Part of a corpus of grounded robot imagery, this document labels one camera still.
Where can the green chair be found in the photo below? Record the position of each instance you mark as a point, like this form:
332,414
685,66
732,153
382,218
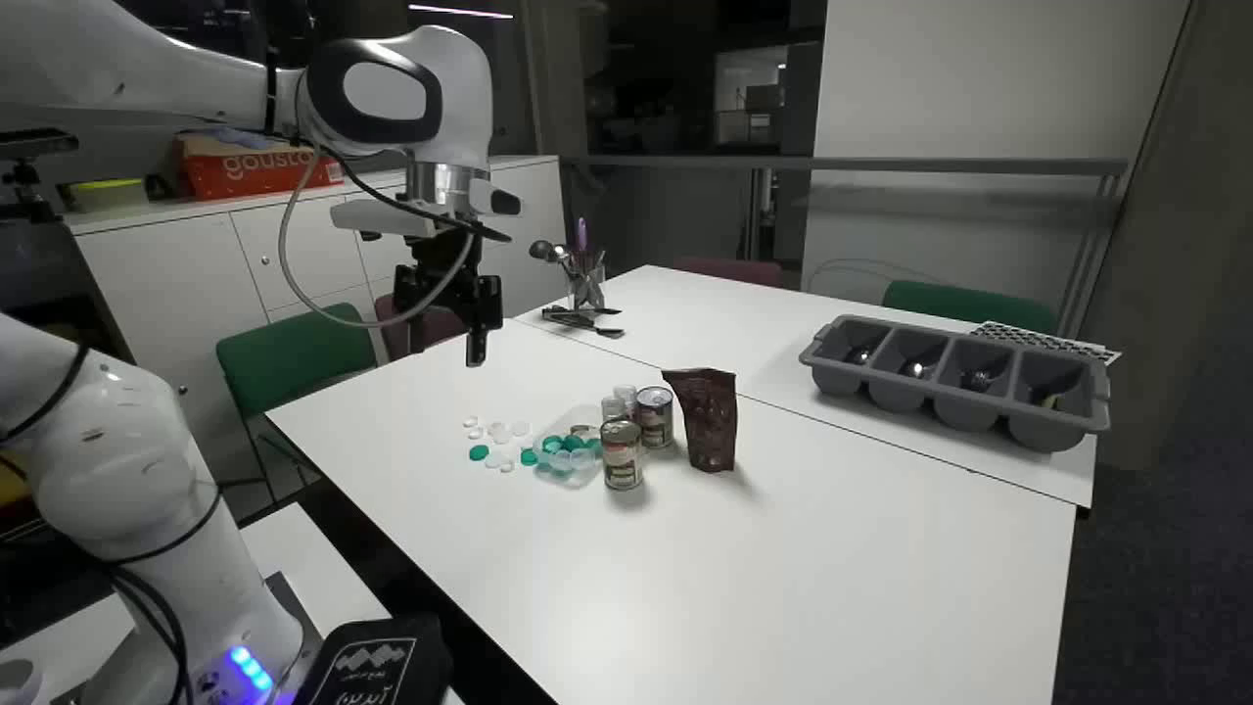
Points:
972,303
293,356

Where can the black clamp mount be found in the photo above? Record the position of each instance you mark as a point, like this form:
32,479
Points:
32,170

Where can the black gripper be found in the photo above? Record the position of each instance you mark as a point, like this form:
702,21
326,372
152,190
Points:
447,269

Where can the red chair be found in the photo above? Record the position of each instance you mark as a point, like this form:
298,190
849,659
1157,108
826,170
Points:
422,327

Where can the black control box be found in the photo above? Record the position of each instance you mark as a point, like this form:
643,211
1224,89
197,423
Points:
374,668

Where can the clear white bottle cap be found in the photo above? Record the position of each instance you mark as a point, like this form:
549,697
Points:
472,423

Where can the silver spoon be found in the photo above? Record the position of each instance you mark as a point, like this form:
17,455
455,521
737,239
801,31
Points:
546,250

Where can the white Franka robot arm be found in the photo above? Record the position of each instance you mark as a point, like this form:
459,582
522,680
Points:
118,455

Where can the grey cutlery tray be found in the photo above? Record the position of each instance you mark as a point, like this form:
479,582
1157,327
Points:
959,372

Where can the small yellow-green container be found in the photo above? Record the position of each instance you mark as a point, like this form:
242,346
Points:
101,192

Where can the green plastic bottle cap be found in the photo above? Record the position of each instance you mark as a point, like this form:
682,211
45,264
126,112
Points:
479,453
586,446
529,455
556,453

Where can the brown foil pouch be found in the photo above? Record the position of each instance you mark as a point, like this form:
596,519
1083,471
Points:
702,415

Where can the white cabinet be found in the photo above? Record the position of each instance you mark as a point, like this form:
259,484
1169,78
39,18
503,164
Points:
169,288

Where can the orange cardboard box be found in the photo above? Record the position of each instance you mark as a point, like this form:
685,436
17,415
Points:
249,170

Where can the perforated grey tray lid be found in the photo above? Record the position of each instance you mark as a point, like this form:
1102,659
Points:
1042,337

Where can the small labelled glass bottle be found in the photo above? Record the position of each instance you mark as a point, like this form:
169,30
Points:
622,455

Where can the small jar with metal lid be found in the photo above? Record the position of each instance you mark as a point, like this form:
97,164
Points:
653,415

